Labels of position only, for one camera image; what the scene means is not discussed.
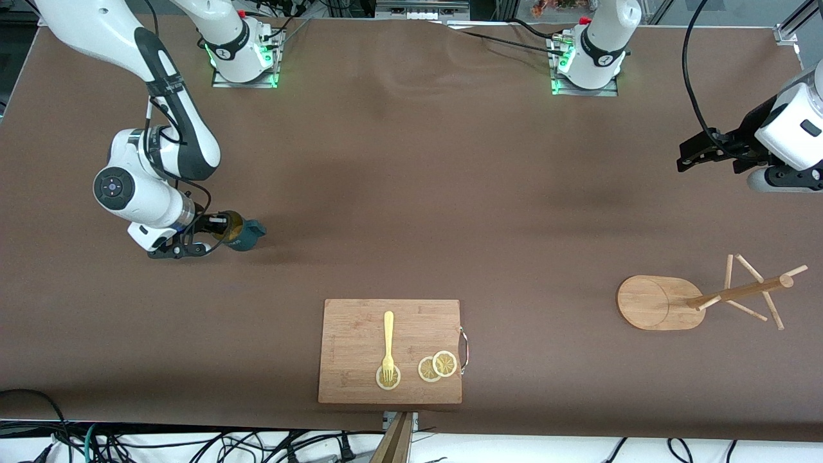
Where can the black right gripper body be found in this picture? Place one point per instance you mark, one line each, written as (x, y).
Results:
(207, 224)

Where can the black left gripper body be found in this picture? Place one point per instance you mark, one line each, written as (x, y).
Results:
(748, 135)

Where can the teal mug with yellow inside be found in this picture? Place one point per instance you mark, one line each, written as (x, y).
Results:
(252, 235)

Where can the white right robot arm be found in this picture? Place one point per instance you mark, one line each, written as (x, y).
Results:
(186, 128)

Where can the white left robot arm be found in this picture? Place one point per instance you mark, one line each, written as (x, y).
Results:
(787, 128)

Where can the wooden mug rack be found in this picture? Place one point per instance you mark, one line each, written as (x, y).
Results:
(649, 302)

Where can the wooden cutting board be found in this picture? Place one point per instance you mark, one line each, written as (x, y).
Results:
(353, 347)

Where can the brown table cloth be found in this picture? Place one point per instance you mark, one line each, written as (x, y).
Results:
(411, 193)

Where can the yellow plastic fork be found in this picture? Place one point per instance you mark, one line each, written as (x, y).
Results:
(388, 334)

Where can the lemon slice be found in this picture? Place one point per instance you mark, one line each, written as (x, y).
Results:
(425, 372)
(445, 363)
(380, 382)

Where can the black power plug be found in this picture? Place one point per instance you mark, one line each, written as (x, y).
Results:
(347, 450)

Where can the grey power strip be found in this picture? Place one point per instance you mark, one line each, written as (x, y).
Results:
(421, 9)

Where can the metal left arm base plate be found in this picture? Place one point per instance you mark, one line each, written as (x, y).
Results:
(611, 91)

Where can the aluminium frame profile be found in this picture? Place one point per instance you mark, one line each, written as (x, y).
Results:
(794, 26)

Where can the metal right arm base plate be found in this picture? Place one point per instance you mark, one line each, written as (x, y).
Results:
(225, 83)

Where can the small metal bracket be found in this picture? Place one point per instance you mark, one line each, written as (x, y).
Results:
(388, 419)

